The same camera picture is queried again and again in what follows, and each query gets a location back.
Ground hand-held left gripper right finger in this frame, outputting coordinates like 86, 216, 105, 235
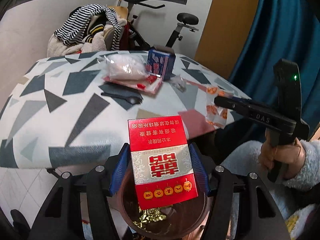
188, 142, 292, 240

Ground clear bag with white contents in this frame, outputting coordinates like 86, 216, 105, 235
97, 54, 147, 82

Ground black white striped shirt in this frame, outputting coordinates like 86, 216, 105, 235
54, 4, 122, 52

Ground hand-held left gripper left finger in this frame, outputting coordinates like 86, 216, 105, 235
27, 142, 132, 240

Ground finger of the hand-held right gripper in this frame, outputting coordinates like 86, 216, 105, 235
214, 95, 252, 117

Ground person's right forearm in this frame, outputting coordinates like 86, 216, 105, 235
284, 140, 320, 192

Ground geometric patterned tablecloth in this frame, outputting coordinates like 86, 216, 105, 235
0, 50, 252, 169

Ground blue curtain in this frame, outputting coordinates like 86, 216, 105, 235
229, 0, 320, 140

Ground white fleece coat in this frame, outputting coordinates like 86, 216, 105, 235
47, 17, 128, 57

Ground blue carton box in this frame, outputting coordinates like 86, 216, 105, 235
147, 45, 175, 81

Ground pink trash bin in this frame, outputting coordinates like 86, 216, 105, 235
120, 170, 213, 235

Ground wooden door panel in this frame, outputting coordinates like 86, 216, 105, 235
195, 0, 263, 80

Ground black caster wheel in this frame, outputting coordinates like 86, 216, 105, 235
10, 209, 31, 233

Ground person's right hand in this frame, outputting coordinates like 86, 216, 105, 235
259, 136, 305, 180

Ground small clear plastic bag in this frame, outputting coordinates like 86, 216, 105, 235
170, 75, 188, 92

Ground wooden chair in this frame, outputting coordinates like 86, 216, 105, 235
47, 5, 130, 55

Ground red garment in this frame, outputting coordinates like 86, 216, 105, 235
125, 22, 135, 50

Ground black plastic spoon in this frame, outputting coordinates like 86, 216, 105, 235
101, 91, 143, 105

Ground light blue fleece pants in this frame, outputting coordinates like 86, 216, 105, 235
220, 140, 300, 230

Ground dark jacket with yellow stripes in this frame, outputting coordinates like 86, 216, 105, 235
82, 15, 110, 43

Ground gold foil bag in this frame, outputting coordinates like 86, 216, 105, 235
131, 206, 168, 224

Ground red cigarette box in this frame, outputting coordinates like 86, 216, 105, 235
128, 116, 200, 210

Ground black exercise bike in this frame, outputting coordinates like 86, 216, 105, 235
114, 0, 200, 52

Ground clear wrapper with orange print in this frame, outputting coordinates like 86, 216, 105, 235
204, 84, 234, 128

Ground red white box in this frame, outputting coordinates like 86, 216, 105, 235
103, 74, 163, 95

